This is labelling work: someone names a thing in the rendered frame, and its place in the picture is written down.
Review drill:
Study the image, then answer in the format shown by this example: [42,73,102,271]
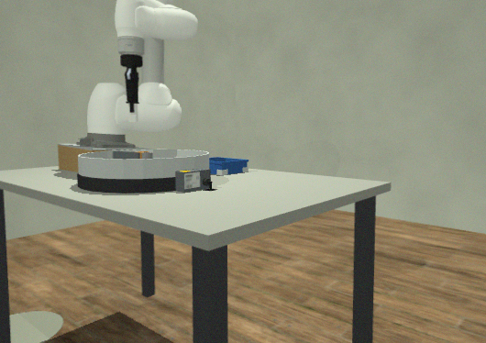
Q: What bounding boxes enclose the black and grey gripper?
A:
[120,54,142,122]

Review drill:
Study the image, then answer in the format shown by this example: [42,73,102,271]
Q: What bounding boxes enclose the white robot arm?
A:
[81,0,198,148]

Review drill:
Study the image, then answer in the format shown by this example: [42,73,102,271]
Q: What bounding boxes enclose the blue crate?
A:
[209,157,249,175]

